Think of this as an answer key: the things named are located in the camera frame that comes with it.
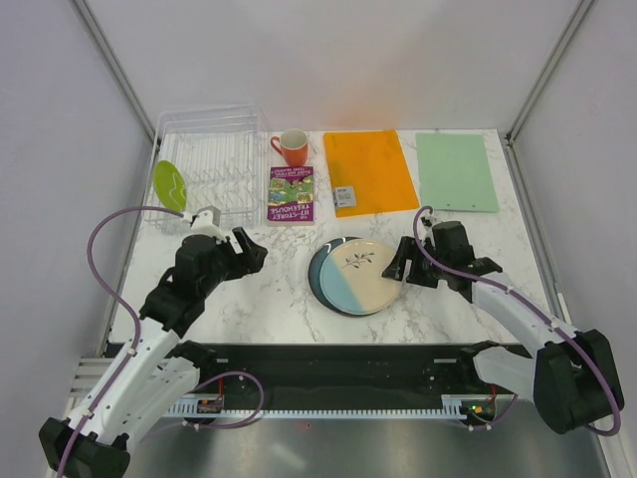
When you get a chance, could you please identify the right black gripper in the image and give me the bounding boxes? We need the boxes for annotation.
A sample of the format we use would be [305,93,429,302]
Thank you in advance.
[381,235,449,289]

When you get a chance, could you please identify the cream blue leaf plate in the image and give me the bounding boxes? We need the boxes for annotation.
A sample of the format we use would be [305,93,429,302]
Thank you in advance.
[318,238,402,316]

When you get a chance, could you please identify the dark blue floral plate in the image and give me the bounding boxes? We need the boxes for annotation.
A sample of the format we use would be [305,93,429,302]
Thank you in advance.
[307,236,354,317]

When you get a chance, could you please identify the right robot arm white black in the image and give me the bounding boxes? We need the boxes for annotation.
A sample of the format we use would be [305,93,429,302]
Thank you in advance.
[382,221,625,436]

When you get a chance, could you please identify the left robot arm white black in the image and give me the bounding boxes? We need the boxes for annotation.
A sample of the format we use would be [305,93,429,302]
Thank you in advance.
[39,227,268,477]

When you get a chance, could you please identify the purple treehouse book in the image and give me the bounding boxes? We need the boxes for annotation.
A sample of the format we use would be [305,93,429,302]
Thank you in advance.
[266,166,316,226]

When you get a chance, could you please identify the orange cutting board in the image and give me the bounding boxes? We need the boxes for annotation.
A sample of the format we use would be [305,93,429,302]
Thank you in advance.
[323,130,419,218]

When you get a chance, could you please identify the green white plate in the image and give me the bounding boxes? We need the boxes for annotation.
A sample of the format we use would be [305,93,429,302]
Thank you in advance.
[152,160,187,212]

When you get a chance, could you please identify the light green cutting board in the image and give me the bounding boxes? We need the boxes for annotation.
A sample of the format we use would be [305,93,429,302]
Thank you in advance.
[415,132,500,213]

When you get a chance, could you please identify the orange mug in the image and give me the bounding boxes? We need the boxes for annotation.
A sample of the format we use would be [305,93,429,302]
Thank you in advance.
[270,129,309,167]

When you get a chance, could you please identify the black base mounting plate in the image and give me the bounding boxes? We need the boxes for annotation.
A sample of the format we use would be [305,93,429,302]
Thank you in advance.
[170,341,504,405]

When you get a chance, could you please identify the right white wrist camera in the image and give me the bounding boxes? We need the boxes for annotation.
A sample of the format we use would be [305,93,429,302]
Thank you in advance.
[420,210,440,229]

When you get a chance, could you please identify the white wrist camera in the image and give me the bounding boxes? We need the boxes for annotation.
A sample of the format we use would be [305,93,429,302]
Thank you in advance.
[420,210,440,229]
[181,206,227,242]

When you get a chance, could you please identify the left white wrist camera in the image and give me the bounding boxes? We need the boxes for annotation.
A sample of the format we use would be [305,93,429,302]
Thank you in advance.
[181,206,227,242]

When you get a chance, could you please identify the white wire dish rack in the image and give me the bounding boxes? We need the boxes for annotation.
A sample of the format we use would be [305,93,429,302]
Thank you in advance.
[144,104,270,229]

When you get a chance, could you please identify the white slotted cable duct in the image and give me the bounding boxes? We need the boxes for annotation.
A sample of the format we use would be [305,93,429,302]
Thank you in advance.
[164,393,494,420]

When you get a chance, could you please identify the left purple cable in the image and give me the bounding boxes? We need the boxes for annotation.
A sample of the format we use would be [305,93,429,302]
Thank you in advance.
[54,206,265,477]

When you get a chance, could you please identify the purple cable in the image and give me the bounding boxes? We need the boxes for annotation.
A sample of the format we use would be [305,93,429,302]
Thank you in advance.
[413,207,623,437]
[54,206,265,477]

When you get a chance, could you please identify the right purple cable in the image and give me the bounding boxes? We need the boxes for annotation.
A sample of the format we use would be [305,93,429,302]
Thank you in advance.
[413,207,623,437]

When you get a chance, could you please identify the left aluminium frame post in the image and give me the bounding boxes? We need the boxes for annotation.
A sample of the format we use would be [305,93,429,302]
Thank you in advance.
[69,0,155,142]

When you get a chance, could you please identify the aluminium frame post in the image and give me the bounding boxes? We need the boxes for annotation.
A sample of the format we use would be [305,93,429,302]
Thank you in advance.
[505,0,598,145]
[69,0,155,142]

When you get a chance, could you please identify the right aluminium frame post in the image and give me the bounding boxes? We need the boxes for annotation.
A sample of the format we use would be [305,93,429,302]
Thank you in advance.
[505,0,598,145]

